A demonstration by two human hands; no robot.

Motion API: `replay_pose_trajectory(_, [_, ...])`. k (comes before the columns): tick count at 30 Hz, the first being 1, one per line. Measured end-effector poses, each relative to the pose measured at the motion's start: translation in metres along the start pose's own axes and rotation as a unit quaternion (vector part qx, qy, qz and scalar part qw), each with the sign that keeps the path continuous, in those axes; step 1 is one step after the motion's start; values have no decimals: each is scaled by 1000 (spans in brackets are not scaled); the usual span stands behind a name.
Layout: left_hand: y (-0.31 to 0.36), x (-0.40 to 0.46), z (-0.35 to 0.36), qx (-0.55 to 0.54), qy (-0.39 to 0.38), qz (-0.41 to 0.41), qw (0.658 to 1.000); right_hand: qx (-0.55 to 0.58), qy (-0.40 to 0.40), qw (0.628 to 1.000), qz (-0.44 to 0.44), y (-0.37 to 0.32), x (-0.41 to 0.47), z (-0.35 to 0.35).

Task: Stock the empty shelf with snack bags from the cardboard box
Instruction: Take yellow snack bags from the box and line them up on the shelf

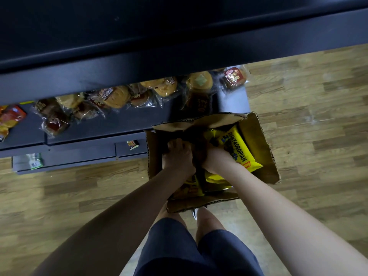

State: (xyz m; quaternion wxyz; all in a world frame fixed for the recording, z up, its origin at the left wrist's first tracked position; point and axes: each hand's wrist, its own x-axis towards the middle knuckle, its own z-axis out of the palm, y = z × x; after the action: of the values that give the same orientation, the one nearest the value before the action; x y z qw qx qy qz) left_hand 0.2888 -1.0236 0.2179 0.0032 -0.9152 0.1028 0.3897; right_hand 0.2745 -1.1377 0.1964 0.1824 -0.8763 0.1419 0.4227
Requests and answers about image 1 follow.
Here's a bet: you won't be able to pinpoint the person's right hand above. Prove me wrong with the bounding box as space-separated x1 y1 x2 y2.
201 142 240 176

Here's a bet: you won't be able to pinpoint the person's left hand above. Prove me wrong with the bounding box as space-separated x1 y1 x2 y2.
162 138 197 182

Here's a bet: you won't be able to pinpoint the pile of yellow snacks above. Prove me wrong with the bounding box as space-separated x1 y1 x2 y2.
172 125 264 199

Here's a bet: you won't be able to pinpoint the brown cardboard box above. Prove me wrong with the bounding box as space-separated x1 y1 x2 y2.
145 112 282 214

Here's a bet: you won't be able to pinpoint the dark blue metal shelf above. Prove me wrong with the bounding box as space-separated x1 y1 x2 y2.
0 0 368 176

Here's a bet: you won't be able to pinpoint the person's right forearm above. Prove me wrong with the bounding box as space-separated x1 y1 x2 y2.
223 161 368 276

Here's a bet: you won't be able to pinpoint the person's left forearm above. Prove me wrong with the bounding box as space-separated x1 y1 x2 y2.
31 166 197 276

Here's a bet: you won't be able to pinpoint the person's right shoe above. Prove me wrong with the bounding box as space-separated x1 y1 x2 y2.
191 207 208 220

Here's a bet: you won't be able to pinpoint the person's left leg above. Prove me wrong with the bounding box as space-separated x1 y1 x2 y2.
155 203 188 228

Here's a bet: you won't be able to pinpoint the person's leg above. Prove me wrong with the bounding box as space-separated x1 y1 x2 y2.
195 206 227 242
155 203 188 228

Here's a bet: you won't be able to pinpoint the person's right leg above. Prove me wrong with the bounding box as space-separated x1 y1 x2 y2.
195 206 227 242

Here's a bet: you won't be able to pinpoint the red label pastry packet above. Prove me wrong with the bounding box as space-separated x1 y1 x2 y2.
219 66 250 91

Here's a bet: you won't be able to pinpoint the pile of wrapped buns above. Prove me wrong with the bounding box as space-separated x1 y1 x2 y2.
33 71 215 139

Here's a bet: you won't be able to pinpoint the dark blue shorts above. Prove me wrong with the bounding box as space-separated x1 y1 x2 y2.
132 217 265 276

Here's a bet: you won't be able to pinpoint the white green label packet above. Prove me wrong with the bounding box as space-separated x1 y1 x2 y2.
26 153 44 170

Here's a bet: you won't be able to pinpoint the pile of red orange packets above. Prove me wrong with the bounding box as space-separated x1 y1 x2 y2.
0 104 27 143

